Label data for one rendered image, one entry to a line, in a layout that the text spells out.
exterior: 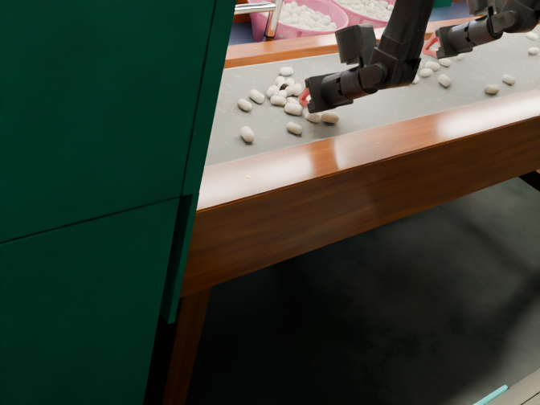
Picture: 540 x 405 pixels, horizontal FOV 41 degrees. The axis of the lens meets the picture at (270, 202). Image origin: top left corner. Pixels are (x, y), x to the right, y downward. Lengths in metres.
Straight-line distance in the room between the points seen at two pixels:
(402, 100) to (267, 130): 0.39
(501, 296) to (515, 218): 0.50
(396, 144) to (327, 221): 0.21
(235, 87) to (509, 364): 1.20
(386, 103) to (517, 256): 1.20
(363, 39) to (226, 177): 0.35
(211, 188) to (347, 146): 0.32
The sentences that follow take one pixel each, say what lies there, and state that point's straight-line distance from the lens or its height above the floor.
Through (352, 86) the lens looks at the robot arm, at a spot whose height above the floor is 0.87.
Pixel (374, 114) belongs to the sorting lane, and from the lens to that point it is 1.54.
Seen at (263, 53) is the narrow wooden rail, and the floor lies 0.76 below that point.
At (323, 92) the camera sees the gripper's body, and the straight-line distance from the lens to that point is 1.37.
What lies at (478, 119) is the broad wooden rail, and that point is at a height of 0.76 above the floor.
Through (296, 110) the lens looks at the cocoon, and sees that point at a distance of 1.43.
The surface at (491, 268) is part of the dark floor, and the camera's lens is 2.55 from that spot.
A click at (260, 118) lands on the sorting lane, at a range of 1.40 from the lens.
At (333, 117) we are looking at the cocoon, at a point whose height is 0.76.
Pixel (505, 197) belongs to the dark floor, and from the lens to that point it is 2.98.
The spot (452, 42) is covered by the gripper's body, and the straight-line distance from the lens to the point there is 1.66.
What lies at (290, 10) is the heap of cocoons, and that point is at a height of 0.74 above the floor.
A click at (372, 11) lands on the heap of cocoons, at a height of 0.74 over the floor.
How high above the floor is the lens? 1.42
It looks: 35 degrees down
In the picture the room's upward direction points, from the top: 15 degrees clockwise
